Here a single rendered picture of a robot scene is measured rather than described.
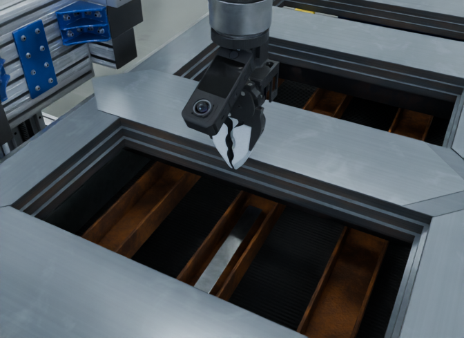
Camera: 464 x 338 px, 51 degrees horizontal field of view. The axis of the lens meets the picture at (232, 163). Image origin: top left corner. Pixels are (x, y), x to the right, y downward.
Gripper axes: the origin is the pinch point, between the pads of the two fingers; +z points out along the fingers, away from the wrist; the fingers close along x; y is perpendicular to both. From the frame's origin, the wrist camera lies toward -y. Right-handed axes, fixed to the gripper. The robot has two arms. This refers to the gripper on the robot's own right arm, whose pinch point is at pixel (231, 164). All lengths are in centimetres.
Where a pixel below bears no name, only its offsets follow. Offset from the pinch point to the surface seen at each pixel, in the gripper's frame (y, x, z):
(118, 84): 18.4, 35.5, 5.7
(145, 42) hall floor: 185, 157, 93
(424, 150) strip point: 24.5, -24.1, 5.8
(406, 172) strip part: 17.1, -22.6, 5.8
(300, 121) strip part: 23.0, -2.2, 5.8
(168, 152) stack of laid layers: 7.9, 17.0, 9.4
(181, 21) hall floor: 224, 154, 93
